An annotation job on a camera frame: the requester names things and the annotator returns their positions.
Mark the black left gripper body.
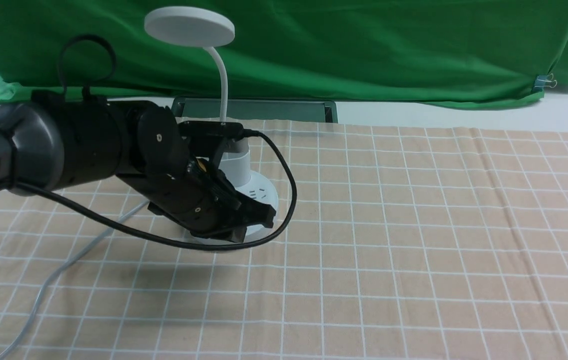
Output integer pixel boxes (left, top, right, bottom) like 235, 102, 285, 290
116, 150, 239, 239

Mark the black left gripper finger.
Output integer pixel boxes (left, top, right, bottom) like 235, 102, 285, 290
214, 227, 247, 244
224, 193, 276, 236

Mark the white desk lamp with sockets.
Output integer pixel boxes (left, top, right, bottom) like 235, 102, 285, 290
137, 6, 285, 252

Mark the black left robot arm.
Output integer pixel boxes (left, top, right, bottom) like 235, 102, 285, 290
0, 91, 276, 243

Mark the beige checked tablecloth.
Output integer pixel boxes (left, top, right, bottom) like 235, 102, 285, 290
11, 120, 568, 360

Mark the green backdrop cloth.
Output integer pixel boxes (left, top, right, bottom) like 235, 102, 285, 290
0, 0, 568, 109

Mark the blue binder clip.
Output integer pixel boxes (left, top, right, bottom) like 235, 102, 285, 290
531, 73, 557, 93

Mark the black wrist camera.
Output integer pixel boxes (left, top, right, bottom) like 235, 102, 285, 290
178, 120, 244, 153

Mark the black camera cable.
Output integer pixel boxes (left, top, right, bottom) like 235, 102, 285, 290
0, 34, 298, 250

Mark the grey lamp power cord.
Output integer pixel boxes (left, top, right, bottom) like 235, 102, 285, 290
0, 199, 150, 360

